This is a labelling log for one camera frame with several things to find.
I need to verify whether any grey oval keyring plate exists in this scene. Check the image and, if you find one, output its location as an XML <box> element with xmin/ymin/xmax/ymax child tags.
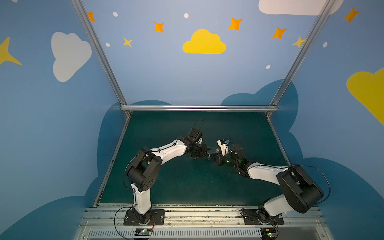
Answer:
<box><xmin>207</xmin><ymin>148</ymin><xmax>220</xmax><ymax>161</ymax></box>

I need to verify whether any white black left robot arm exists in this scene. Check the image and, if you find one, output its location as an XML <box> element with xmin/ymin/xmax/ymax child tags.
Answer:
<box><xmin>125</xmin><ymin>128</ymin><xmax>208</xmax><ymax>225</ymax></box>

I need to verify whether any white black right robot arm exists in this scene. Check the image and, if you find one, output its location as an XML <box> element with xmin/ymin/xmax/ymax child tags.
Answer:
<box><xmin>208</xmin><ymin>142</ymin><xmax>324</xmax><ymax>222</ymax></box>

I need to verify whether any right controller board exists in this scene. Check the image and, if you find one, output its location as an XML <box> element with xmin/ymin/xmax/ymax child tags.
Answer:
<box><xmin>260</xmin><ymin>228</ymin><xmax>279</xmax><ymax>240</ymax></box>

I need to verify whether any controller board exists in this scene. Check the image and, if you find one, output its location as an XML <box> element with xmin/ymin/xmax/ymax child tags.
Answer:
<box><xmin>260</xmin><ymin>228</ymin><xmax>279</xmax><ymax>240</ymax></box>
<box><xmin>135</xmin><ymin>229</ymin><xmax>153</xmax><ymax>237</ymax></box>

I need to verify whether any left controller board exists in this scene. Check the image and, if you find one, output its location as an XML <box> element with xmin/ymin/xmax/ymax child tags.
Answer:
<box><xmin>135</xmin><ymin>229</ymin><xmax>153</xmax><ymax>237</ymax></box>

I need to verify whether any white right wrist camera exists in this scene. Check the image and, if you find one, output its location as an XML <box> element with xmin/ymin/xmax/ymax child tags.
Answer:
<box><xmin>217</xmin><ymin>139</ymin><xmax>231</xmax><ymax>156</ymax></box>

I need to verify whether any aluminium frame back rail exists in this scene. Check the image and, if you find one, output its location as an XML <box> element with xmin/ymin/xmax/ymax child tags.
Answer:
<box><xmin>120</xmin><ymin>105</ymin><xmax>278</xmax><ymax>112</ymax></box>

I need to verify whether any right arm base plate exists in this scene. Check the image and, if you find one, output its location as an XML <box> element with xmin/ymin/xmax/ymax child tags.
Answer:
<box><xmin>240</xmin><ymin>209</ymin><xmax>284</xmax><ymax>226</ymax></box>

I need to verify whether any aluminium frame right post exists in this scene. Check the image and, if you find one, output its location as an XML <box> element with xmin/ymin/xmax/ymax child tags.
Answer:
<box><xmin>270</xmin><ymin>0</ymin><xmax>336</xmax><ymax>111</ymax></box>

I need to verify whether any aluminium frame post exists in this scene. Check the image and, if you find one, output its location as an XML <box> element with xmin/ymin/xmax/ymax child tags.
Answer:
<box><xmin>71</xmin><ymin>0</ymin><xmax>127</xmax><ymax>107</ymax></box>
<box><xmin>270</xmin><ymin>0</ymin><xmax>336</xmax><ymax>111</ymax></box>

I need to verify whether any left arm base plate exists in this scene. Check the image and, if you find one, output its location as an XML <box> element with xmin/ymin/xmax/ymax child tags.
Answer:
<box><xmin>123</xmin><ymin>209</ymin><xmax>165</xmax><ymax>226</ymax></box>

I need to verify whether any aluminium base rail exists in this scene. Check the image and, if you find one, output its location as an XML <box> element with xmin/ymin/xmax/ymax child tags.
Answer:
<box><xmin>74</xmin><ymin>204</ymin><xmax>333</xmax><ymax>240</ymax></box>

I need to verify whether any aluminium frame left post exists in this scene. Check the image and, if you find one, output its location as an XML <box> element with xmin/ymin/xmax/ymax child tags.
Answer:
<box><xmin>71</xmin><ymin>0</ymin><xmax>127</xmax><ymax>107</ymax></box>

